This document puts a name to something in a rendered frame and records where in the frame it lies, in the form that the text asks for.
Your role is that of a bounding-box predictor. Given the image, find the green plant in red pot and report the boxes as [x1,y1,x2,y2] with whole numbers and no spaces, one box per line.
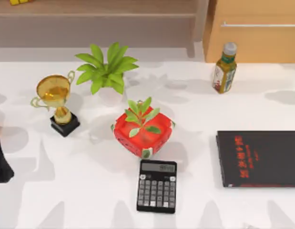
[111,96,176,159]

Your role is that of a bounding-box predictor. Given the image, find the green plant in white pot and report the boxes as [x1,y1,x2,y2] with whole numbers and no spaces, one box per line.
[74,42,140,104]

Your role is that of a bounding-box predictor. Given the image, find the black calculator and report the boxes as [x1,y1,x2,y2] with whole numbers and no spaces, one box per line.
[136,159,178,214]

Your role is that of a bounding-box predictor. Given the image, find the green bottle with grey cap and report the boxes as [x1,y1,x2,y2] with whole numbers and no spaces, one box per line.
[212,42,238,94]

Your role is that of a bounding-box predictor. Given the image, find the gold trophy with black base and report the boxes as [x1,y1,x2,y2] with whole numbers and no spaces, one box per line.
[30,70,81,138]

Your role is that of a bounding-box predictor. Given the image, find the wooden open shelf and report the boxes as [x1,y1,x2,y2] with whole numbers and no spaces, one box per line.
[0,0,210,58]

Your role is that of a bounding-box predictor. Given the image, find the black book with red lettering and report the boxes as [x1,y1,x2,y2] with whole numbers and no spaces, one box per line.
[215,130,295,188]

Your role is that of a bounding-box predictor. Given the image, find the wooden cupboard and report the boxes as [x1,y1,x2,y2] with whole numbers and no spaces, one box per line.
[202,0,295,64]

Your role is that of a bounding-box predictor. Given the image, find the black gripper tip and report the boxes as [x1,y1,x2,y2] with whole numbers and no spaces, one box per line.
[0,122,15,184]

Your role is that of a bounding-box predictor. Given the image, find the yellow object on shelf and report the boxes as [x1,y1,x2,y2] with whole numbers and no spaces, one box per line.
[10,0,35,6]

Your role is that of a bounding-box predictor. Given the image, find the long metal handle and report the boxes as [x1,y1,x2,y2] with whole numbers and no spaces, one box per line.
[221,21,295,28]

